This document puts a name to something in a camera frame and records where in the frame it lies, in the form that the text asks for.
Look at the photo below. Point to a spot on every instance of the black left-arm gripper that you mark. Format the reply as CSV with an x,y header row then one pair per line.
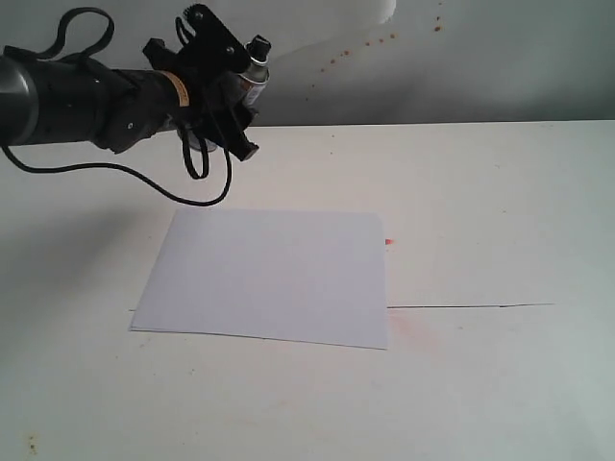
x,y
168,97

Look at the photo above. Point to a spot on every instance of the silver spray paint can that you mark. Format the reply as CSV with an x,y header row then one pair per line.
x,y
252,72

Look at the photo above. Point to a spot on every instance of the white backdrop sheet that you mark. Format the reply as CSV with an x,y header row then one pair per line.
x,y
289,25

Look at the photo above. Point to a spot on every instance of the white paper sheet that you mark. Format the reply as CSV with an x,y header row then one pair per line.
x,y
302,276

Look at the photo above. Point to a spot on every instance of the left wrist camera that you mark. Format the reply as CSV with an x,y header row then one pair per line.
x,y
207,44

